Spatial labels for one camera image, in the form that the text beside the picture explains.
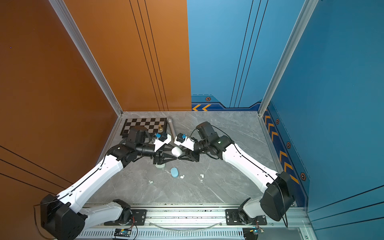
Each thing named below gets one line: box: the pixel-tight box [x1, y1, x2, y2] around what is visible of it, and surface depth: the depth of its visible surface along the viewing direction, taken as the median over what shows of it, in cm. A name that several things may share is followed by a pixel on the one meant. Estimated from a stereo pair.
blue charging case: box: [170, 167, 179, 178], surface depth 89 cm
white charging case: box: [171, 146, 183, 158], surface depth 70 cm
